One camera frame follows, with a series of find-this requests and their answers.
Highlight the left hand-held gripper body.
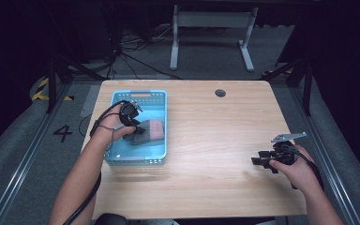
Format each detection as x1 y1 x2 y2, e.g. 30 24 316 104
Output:
119 99 144 127

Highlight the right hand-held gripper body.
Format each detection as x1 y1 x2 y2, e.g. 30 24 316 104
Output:
270 131 308 166

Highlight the grey pink sock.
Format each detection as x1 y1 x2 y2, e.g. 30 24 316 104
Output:
137 118 165 139

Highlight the light blue plastic basket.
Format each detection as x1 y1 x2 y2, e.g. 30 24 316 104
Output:
103 89 169 166

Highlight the person's left hand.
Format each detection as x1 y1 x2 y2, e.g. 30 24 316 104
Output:
90 105 137 148

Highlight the person's right hand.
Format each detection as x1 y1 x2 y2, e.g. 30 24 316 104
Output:
268 143 322 192

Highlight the grey floor tape strip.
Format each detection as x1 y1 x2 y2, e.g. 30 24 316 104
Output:
80 83 101 119

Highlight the black metal stand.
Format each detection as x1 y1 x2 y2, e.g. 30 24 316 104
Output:
262 57 314 117
45 51 107 114

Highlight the yellow black hazard tape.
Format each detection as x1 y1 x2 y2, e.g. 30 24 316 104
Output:
31 77 75 102

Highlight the thin grey wrist cord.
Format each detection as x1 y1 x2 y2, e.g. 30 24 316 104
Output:
97 124 117 143

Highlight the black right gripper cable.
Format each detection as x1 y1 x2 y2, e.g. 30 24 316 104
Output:
289 145 325 191

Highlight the aluminium floor rail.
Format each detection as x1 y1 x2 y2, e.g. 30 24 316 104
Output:
289 85 360 225
0 82 73 225

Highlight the thin black floor cable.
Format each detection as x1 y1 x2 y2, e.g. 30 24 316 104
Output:
78 113 93 138

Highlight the bundle of black floor cables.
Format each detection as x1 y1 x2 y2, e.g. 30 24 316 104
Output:
106 26 182 81

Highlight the white metal table frame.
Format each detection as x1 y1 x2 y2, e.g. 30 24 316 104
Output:
169 4 260 72

